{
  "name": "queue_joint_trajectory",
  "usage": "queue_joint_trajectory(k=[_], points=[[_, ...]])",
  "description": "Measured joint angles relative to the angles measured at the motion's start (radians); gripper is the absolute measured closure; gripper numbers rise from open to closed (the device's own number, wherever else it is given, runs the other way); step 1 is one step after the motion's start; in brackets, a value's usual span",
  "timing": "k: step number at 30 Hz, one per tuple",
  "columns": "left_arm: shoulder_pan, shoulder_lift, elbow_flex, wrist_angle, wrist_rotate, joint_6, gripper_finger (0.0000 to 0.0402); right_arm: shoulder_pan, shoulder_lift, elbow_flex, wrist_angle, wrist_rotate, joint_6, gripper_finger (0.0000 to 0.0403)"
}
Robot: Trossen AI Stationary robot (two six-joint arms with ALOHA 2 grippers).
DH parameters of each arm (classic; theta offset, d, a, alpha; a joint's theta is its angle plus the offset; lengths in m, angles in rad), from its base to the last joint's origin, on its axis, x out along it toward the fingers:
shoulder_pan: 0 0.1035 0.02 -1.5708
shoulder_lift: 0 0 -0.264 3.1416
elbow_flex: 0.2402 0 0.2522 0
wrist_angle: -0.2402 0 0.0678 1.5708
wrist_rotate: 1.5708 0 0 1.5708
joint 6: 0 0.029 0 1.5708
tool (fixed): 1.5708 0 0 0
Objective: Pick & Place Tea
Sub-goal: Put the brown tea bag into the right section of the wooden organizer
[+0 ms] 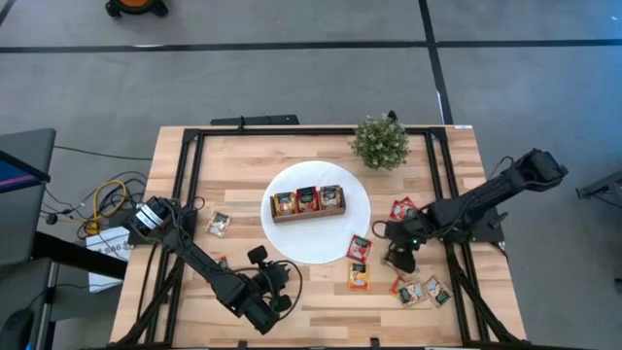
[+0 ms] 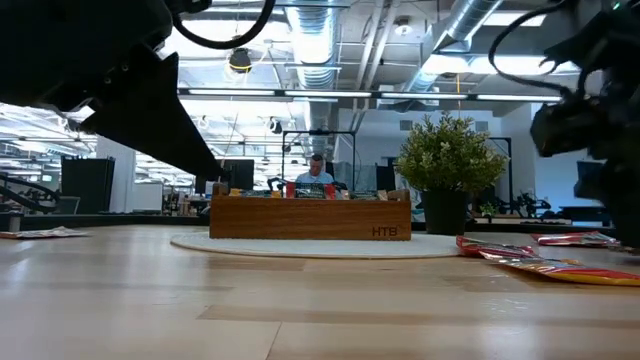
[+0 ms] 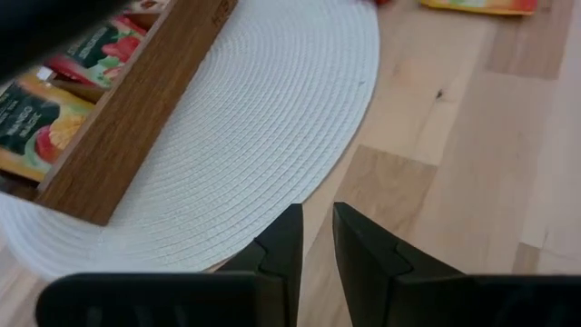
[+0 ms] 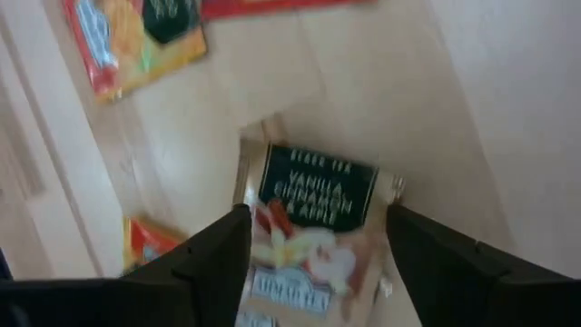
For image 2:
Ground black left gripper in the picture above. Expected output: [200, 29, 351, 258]
[0, 0, 224, 180]

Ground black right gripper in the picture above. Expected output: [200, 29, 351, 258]
[529, 0, 640, 247]

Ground pile of tea packets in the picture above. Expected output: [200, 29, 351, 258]
[478, 251, 640, 288]

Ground wooden tea bag box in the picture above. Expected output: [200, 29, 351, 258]
[209, 182, 413, 242]

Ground white round woven placemat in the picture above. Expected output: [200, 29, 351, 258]
[169, 230, 461, 260]

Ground beige vanilla cinnamon tea bag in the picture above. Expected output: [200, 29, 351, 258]
[0, 226, 90, 241]
[344, 188, 390, 202]

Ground black monitor on arm mount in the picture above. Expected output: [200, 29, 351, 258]
[574, 160, 607, 200]

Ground dark office desk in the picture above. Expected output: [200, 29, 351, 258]
[558, 204, 612, 227]

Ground large black monitor back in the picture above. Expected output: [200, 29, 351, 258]
[60, 156, 116, 215]

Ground black computer monitor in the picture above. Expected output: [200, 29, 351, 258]
[222, 158, 256, 191]

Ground grey office chair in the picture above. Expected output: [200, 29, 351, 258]
[51, 195, 82, 216]

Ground person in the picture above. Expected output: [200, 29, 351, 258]
[294, 153, 336, 185]

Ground long ceiling light strip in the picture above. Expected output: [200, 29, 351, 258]
[177, 87, 564, 104]

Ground potted green artificial plant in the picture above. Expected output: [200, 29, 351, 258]
[394, 112, 509, 236]

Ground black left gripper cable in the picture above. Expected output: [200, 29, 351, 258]
[169, 0, 278, 51]

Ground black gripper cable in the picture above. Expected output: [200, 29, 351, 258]
[169, 0, 278, 51]
[487, 3, 577, 97]

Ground black aluminium table frame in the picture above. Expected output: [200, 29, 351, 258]
[0, 213, 614, 237]

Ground black yellow cord reel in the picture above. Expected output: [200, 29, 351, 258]
[228, 47, 254, 74]

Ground ribbed silver ceiling duct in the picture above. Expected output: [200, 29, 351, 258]
[285, 0, 342, 132]
[399, 0, 505, 96]

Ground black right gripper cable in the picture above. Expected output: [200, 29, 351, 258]
[487, 3, 577, 97]

